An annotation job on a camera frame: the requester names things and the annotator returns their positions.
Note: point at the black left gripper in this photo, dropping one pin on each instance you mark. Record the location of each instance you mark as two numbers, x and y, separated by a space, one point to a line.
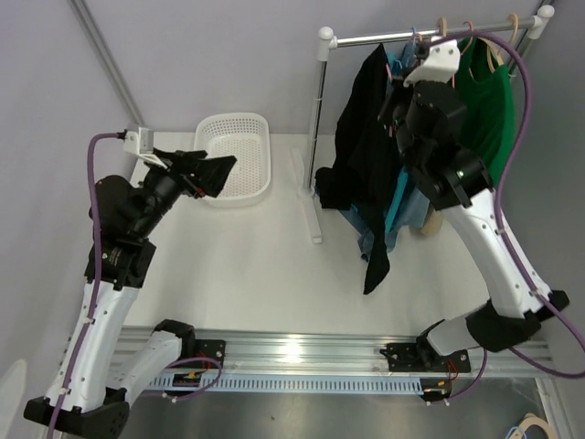
212 175

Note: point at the black t shirt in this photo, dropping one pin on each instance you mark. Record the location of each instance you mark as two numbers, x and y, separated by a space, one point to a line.
366 164

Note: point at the teal t shirt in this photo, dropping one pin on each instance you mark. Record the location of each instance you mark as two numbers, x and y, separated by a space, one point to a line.
402 178

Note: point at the light blue wire hanger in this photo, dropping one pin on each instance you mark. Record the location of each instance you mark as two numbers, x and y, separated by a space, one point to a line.
408 55

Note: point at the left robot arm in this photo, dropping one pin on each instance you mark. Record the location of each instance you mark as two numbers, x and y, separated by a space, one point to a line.
88 398

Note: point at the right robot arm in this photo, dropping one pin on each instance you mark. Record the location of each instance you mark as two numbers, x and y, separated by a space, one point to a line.
425 120

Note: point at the grey blue t shirt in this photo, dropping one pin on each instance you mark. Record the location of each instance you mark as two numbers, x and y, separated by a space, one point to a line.
412 211

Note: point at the beige t shirt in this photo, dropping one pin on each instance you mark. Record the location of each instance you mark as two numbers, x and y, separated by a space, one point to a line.
432 223

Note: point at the green t shirt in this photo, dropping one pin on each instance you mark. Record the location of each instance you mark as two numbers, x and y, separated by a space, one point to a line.
489 127

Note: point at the beige hanger on floor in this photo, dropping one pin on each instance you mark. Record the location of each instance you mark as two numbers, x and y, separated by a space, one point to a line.
531 421

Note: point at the silver white clothes rack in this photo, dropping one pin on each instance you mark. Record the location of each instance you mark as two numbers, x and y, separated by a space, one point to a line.
327 41

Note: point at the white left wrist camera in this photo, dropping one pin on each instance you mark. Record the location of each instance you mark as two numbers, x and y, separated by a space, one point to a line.
139 142

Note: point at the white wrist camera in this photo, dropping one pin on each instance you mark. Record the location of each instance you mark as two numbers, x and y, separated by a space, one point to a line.
440 61
139 142

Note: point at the grey wall corner profile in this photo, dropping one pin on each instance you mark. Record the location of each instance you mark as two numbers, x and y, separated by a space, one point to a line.
109 65

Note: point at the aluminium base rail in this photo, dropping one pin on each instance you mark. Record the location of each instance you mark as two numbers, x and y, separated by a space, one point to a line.
326 355

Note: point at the white slotted cable duct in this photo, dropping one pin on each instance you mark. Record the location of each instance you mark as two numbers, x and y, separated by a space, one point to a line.
374 385

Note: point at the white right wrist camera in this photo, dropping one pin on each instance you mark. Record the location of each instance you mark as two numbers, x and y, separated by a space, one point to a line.
440 61

